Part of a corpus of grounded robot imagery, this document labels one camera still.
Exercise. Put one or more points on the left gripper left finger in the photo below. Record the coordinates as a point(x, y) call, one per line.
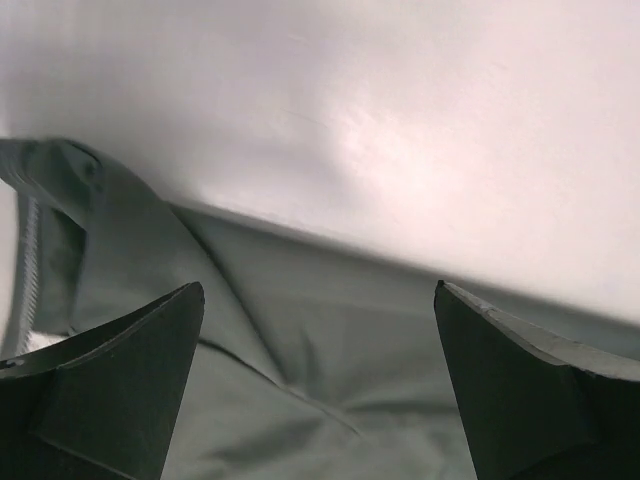
point(102, 404)

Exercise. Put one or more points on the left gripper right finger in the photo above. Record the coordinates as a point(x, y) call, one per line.
point(535, 405)

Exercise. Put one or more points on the grey t shirt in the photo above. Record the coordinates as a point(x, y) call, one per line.
point(311, 363)

